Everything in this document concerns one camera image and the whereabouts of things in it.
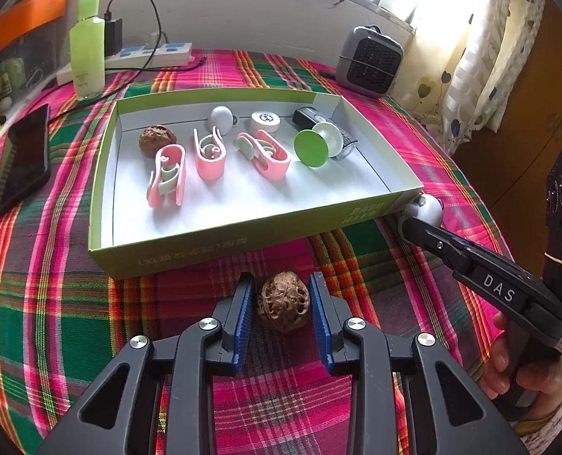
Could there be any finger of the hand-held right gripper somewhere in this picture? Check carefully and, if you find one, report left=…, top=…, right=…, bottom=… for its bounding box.
left=416, top=219, right=481, bottom=266
left=401, top=220, right=474, bottom=285

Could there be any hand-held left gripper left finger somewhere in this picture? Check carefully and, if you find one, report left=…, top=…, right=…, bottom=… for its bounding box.
left=35, top=272, right=256, bottom=455

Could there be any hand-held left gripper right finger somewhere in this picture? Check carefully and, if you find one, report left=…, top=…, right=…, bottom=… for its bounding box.
left=308, top=272, right=514, bottom=455

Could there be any black white oval device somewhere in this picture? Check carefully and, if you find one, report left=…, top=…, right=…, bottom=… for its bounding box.
left=403, top=194, right=444, bottom=226

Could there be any brown walnut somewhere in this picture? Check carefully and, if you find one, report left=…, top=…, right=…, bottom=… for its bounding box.
left=139, top=124, right=177, bottom=157
left=261, top=271, right=310, bottom=333

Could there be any green white cardboard box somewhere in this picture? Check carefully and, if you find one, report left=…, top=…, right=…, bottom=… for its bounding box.
left=88, top=88, right=425, bottom=279

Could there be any pink green clip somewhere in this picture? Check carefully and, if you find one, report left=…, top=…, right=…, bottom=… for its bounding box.
left=235, top=132, right=292, bottom=182
left=147, top=144, right=187, bottom=208
left=192, top=127, right=229, bottom=182

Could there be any green disc suction holder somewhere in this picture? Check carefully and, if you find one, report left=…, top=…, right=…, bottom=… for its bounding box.
left=294, top=122, right=343, bottom=169

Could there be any black bicycle light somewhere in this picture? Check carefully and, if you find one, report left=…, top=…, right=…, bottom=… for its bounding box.
left=293, top=107, right=358, bottom=161

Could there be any white patterned cap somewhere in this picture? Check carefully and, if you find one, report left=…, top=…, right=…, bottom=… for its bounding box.
left=250, top=110, right=282, bottom=134

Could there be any white round knob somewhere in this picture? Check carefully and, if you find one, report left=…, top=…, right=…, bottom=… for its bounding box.
left=208, top=105, right=237, bottom=134

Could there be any person's right hand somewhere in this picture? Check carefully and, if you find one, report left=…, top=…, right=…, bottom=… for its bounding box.
left=480, top=315, right=562, bottom=406

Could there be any wooden wardrobe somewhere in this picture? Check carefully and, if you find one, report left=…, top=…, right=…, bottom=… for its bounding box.
left=452, top=0, right=562, bottom=266

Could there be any heart print curtain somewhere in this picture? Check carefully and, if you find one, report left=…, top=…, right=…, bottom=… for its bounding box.
left=395, top=0, right=547, bottom=152

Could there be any grey space heater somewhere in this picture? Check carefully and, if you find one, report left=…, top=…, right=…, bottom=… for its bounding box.
left=335, top=26, right=405, bottom=99

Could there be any black smartphone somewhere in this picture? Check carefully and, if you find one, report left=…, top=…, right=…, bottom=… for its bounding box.
left=0, top=103, right=52, bottom=216

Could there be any white blue power strip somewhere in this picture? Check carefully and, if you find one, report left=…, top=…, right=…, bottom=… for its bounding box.
left=56, top=42, right=194, bottom=86

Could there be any green plastic bottle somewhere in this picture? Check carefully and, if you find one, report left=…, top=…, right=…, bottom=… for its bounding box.
left=69, top=0, right=106, bottom=101

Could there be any black charger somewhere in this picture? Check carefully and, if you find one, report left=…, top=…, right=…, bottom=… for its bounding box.
left=102, top=18, right=123, bottom=58

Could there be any glass tank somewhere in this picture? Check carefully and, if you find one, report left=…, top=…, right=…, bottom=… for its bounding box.
left=0, top=24, right=73, bottom=105

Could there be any orange box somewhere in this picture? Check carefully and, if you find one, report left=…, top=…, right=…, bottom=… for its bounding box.
left=0, top=0, right=68, bottom=64

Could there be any black charging cable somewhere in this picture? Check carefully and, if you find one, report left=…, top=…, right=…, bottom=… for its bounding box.
left=49, top=0, right=210, bottom=121

